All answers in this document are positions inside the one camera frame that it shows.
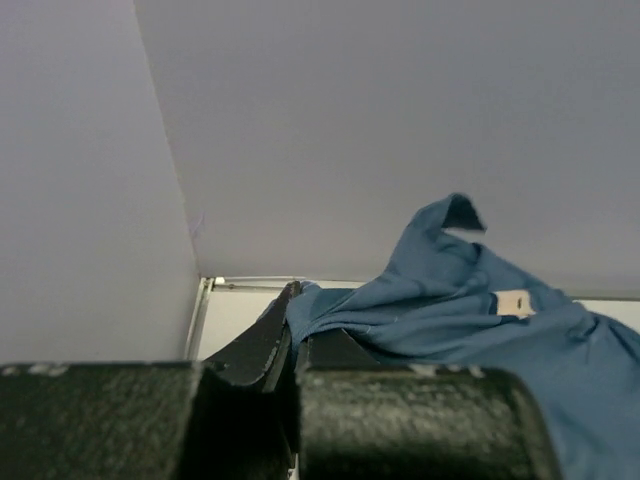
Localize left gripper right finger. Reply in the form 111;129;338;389
296;330;563;479

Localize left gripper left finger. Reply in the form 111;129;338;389
1;281;301;479

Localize blue cartoon pillowcase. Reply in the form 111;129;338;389
286;193;639;479

